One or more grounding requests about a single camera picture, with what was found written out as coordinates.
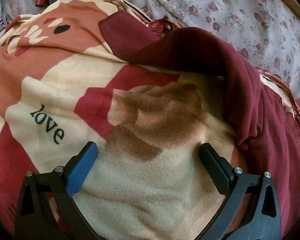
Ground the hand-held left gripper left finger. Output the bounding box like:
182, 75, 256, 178
14, 141, 102, 240

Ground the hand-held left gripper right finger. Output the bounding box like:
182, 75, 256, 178
199, 142, 283, 240

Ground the maroon sweater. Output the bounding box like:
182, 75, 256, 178
99, 10, 300, 240

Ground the printed fleece blanket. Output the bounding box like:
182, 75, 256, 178
0, 0, 300, 240

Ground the floral bed sheet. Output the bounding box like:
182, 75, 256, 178
2, 0, 300, 100

